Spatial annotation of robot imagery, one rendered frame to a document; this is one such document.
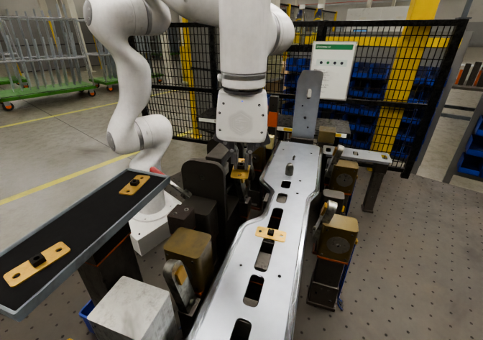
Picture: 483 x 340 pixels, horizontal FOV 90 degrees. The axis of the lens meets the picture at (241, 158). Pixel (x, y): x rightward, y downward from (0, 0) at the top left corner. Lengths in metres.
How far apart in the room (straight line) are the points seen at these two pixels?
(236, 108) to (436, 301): 0.95
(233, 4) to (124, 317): 0.50
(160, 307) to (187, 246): 0.15
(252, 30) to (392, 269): 0.99
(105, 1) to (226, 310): 0.76
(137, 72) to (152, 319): 0.64
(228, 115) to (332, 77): 1.11
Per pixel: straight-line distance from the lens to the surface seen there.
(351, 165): 1.01
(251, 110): 0.46
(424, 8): 1.59
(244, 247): 0.67
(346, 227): 0.71
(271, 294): 0.60
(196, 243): 0.58
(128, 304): 0.49
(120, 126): 0.90
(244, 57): 0.43
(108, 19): 0.77
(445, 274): 1.25
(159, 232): 1.11
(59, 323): 1.06
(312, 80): 1.24
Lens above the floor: 1.50
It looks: 28 degrees down
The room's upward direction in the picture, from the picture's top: straight up
